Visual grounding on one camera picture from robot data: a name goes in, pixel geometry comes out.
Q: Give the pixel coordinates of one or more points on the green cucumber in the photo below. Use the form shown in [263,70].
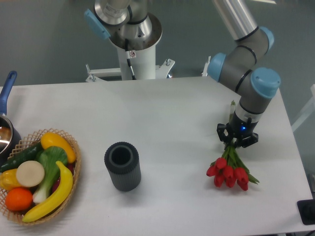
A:
[28,154]

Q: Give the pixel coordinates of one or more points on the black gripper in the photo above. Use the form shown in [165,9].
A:
[239,129]

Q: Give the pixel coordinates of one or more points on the red tulip bouquet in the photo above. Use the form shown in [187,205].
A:
[230,169]

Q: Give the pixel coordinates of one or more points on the woven wicker basket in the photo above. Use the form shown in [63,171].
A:
[31,140]

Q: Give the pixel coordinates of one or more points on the blue handled saucepan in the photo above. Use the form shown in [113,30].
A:
[9,136]

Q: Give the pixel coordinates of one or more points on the black device at edge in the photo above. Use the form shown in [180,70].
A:
[307,211]

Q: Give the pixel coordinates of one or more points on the beige round disc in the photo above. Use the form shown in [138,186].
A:
[30,173]

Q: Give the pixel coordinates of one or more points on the orange fruit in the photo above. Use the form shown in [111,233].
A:
[18,199]

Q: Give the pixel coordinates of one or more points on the yellow banana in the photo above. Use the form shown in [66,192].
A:
[56,199]

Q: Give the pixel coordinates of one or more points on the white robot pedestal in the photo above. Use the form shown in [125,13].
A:
[136,48]

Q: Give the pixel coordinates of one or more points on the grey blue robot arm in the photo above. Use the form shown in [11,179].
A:
[236,70]

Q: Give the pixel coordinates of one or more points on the dark grey ribbed vase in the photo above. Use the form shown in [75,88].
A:
[122,162]

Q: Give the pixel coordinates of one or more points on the white table clamp bracket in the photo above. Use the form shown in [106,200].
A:
[96,75]

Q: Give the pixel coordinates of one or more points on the red vegetable in basket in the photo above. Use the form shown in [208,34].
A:
[57,182]

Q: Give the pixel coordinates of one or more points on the green bok choy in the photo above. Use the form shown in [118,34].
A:
[48,158]

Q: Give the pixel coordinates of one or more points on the yellow bell pepper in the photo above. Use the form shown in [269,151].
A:
[8,180]

